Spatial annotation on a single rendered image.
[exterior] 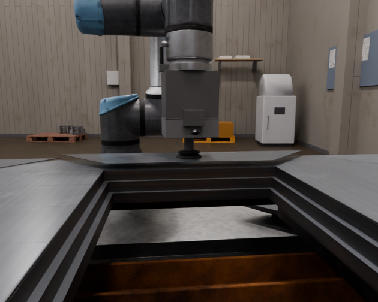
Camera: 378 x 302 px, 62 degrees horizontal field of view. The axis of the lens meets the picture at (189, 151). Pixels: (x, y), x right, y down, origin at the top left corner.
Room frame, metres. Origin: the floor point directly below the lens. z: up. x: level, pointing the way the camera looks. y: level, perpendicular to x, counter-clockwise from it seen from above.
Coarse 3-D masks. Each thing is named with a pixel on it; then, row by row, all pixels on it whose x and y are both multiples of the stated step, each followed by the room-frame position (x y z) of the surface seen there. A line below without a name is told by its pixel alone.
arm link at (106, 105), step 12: (120, 96) 0.90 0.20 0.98; (132, 96) 0.92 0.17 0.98; (108, 108) 0.90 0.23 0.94; (120, 108) 0.90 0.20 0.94; (132, 108) 0.91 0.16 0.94; (144, 108) 0.92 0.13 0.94; (108, 120) 0.90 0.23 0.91; (120, 120) 0.90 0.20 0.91; (132, 120) 0.90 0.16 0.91; (144, 120) 0.91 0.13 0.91; (108, 132) 0.90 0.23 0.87; (120, 132) 0.90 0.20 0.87; (132, 132) 0.91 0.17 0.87; (144, 132) 0.93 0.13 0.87
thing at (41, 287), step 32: (288, 160) 0.54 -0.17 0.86; (96, 192) 0.39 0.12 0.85; (128, 192) 0.44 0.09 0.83; (160, 192) 0.45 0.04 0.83; (192, 192) 0.45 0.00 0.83; (224, 192) 0.46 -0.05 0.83; (256, 192) 0.46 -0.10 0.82; (288, 192) 0.41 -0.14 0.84; (320, 192) 0.34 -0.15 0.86; (64, 224) 0.25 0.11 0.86; (96, 224) 0.33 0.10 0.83; (320, 224) 0.33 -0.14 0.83; (352, 224) 0.28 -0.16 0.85; (64, 256) 0.22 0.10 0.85; (352, 256) 0.26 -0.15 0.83; (32, 288) 0.18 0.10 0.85; (64, 288) 0.21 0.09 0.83
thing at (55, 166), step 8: (8, 168) 0.46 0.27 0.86; (16, 168) 0.46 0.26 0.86; (24, 168) 0.46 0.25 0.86; (32, 168) 0.46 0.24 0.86; (40, 168) 0.46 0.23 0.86; (48, 168) 0.46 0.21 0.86; (56, 168) 0.46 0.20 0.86; (64, 168) 0.46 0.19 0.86; (72, 168) 0.46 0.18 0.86; (80, 168) 0.46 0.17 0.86; (88, 168) 0.46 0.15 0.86; (96, 168) 0.46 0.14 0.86
